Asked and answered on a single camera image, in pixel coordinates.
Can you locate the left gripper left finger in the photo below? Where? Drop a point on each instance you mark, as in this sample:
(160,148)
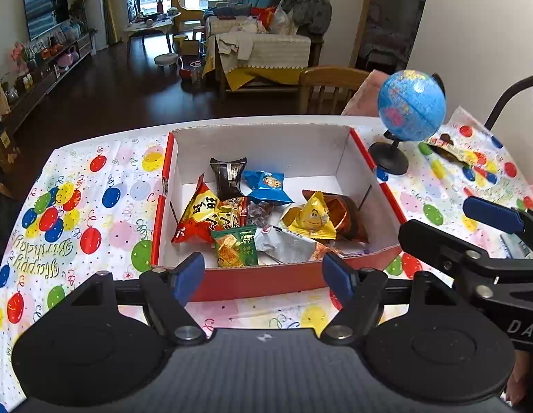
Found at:
(166,292)

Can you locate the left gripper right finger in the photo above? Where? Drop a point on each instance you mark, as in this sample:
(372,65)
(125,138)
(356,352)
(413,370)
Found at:
(359,292)

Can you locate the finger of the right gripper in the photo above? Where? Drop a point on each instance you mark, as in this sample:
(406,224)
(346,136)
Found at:
(438,249)
(509,220)

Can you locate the copper brown snack packet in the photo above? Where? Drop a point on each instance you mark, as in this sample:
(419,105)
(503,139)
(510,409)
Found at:
(344,216)

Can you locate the round brown pastry packet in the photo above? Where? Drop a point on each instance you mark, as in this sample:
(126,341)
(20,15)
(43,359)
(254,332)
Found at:
(235,247)

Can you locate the red yellow chip bag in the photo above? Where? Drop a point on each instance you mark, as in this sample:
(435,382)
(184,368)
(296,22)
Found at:
(206,213)

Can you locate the yellow triangle snack packet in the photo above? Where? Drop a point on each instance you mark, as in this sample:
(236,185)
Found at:
(310,220)

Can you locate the black sesame snack packet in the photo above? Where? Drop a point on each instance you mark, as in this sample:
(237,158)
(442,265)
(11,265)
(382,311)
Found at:
(228,176)

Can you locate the blue snack packet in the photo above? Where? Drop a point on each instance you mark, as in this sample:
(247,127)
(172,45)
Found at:
(266,187)

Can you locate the silver orange snack packet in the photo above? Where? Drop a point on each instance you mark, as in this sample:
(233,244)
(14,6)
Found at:
(276,246)

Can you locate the dark red candy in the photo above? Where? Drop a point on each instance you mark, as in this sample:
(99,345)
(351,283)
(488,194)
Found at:
(258,214)

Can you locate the person's right hand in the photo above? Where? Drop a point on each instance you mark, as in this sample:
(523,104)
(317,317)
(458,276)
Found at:
(519,391)

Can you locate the tissue pack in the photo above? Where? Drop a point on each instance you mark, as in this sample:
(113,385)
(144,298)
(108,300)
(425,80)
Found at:
(514,247)

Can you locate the opened wrapper near globe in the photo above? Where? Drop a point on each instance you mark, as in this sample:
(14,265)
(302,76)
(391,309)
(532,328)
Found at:
(444,146)

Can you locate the grey desk lamp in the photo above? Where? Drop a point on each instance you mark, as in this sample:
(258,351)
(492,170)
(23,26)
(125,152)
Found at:
(505,98)

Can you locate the blue desk globe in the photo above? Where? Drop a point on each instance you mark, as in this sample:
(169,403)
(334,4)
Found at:
(412,106)

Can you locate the pink cloth on chair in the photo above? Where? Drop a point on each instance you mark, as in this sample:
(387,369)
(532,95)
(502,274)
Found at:
(365,101)

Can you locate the wooden chair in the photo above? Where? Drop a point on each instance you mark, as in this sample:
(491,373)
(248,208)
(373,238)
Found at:
(325,89)

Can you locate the small round stool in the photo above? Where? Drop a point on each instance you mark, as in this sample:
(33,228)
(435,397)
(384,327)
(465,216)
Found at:
(168,60)

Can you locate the low tv cabinet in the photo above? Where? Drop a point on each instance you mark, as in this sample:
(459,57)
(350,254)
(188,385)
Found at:
(48,76)

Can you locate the sofa with cream cover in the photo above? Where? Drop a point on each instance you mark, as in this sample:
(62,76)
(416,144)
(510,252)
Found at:
(253,45)

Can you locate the wall television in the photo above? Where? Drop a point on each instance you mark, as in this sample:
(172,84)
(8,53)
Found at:
(41,16)

